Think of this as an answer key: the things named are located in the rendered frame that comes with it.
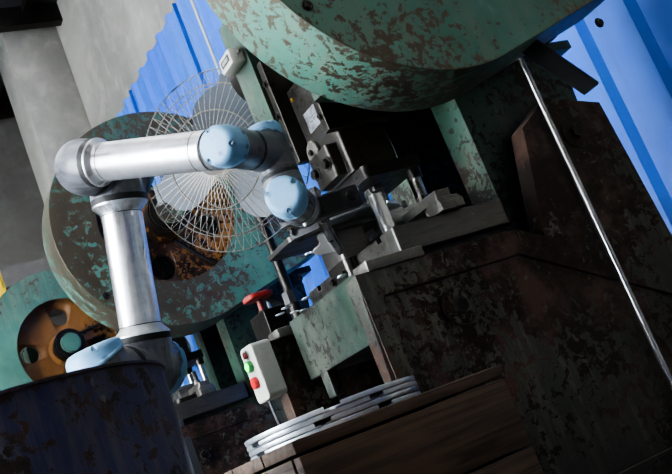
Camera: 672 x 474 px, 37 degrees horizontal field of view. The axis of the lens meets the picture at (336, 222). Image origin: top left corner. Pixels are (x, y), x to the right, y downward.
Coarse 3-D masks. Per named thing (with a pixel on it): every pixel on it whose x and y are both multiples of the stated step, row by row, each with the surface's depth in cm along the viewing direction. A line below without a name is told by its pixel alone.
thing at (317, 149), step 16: (288, 96) 245; (304, 96) 238; (304, 112) 240; (304, 128) 241; (320, 128) 235; (352, 128) 231; (368, 128) 233; (384, 128) 235; (320, 144) 237; (336, 144) 230; (352, 144) 229; (368, 144) 231; (384, 144) 233; (320, 160) 232; (336, 160) 229; (352, 160) 228; (368, 160) 229; (320, 176) 233; (336, 176) 228
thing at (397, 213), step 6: (414, 204) 230; (390, 210) 227; (396, 210) 227; (402, 210) 228; (408, 210) 229; (396, 216) 227; (396, 222) 226; (402, 222) 227; (372, 228) 232; (378, 228) 230; (366, 234) 235; (372, 234) 232; (378, 234) 230
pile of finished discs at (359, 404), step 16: (384, 384) 149; (400, 384) 152; (416, 384) 157; (352, 400) 146; (368, 400) 147; (384, 400) 148; (400, 400) 150; (304, 416) 146; (320, 416) 145; (336, 416) 145; (352, 416) 145; (272, 432) 148; (288, 432) 146; (304, 432) 145; (256, 448) 152; (272, 448) 148
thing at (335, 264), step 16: (336, 224) 220; (352, 224) 222; (368, 224) 227; (288, 240) 214; (352, 240) 222; (272, 256) 222; (288, 256) 227; (336, 256) 223; (352, 256) 221; (336, 272) 224; (352, 272) 220
